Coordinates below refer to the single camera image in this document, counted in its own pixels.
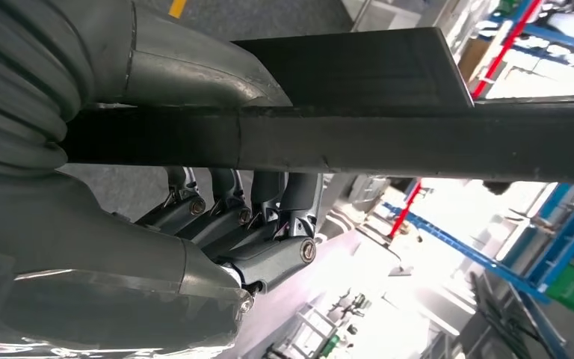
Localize blue steel storage rack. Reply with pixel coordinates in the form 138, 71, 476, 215
383, 180, 574, 359

